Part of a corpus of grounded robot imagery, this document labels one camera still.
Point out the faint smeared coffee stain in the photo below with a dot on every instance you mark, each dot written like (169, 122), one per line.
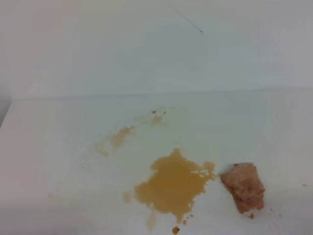
(114, 141)

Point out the large brown coffee puddle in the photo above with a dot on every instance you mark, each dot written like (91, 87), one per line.
(163, 187)

